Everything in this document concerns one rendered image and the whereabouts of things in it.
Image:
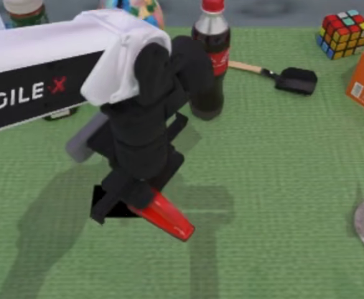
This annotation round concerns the red conical object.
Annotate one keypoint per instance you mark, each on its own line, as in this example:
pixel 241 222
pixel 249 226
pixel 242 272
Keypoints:
pixel 169 218

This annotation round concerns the green table cloth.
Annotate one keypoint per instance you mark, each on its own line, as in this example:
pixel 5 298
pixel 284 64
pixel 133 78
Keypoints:
pixel 278 187

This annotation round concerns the cola bottle with red cap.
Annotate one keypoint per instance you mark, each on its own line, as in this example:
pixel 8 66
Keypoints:
pixel 220 46

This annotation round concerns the colourful patterned ball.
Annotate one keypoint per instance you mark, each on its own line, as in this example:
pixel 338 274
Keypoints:
pixel 147 12

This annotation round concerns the Rubik's cube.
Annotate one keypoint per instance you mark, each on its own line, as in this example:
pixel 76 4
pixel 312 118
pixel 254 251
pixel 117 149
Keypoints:
pixel 343 34

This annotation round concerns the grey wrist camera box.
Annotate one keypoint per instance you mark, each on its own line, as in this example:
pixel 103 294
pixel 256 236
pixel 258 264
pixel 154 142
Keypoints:
pixel 80 146

